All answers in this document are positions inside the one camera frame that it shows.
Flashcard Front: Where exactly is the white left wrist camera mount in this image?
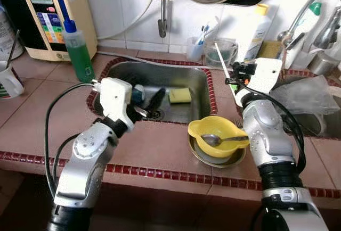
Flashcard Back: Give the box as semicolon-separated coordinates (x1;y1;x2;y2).
93;77;140;130

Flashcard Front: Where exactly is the clear toothbrush cup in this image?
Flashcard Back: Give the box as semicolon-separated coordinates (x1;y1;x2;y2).
186;37;206;61

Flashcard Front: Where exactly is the wall water tap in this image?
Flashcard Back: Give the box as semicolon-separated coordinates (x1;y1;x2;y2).
148;0;176;38

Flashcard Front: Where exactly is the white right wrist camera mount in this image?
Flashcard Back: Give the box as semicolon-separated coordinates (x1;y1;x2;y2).
247;57;283;96

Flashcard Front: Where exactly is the green dish soap bottle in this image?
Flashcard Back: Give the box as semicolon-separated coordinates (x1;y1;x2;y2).
62;20;95;83

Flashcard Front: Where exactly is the steel cup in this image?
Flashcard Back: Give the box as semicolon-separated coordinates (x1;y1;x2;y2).
309;50;339;76

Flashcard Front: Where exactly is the yellow plastic bowl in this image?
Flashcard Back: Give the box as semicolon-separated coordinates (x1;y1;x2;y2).
188;115;250;159

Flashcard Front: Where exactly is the white green-capped bottle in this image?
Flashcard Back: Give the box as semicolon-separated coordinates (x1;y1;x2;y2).
288;2;323;56

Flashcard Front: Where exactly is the white yellow-capped detergent bottle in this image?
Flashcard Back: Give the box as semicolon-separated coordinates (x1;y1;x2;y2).
242;3;272;61

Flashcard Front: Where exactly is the steel spoon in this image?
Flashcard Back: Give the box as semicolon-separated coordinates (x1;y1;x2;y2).
201;134;250;147

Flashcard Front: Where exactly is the thin white hose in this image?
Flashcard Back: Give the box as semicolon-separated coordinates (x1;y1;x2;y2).
98;0;156;41

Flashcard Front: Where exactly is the white chopstick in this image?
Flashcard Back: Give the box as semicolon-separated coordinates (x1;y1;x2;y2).
214;42;233;91

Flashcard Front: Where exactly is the clear plastic bag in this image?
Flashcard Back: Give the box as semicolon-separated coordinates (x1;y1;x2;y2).
272;75;341;116

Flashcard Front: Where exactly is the clear plastic pail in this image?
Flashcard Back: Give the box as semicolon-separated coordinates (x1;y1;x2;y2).
205;38;239;67

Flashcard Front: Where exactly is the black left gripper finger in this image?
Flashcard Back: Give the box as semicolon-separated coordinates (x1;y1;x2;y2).
151;89;166;116

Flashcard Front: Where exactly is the blue white toothbrush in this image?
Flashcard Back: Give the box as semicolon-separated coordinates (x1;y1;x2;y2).
194;18;219;45

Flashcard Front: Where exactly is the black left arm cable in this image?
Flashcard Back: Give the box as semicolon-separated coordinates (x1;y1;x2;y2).
44;82;99;200

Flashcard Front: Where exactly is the brown yellow sponge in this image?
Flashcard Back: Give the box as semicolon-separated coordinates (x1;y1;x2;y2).
259;40;283;60

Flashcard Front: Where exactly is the steel sink basin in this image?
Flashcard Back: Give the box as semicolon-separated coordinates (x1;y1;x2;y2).
95;61;213;125
269;73;341;139

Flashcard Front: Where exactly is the large white plastic jug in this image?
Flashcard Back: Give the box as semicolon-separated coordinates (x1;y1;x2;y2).
0;7;25;60

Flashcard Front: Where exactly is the beige water ionizer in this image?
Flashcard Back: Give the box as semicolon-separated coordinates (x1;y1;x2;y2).
0;0;98;61

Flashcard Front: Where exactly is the chrome gooseneck faucet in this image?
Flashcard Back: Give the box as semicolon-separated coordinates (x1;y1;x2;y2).
277;0;341;51

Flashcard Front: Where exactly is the white printed mug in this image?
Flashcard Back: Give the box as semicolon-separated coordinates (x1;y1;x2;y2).
0;61;25;100

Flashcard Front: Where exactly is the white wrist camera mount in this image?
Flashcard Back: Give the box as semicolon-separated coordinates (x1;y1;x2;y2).
247;57;283;96
93;77;140;130

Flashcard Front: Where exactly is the dark stirring stick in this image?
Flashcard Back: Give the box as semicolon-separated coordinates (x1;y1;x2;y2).
6;29;21;69

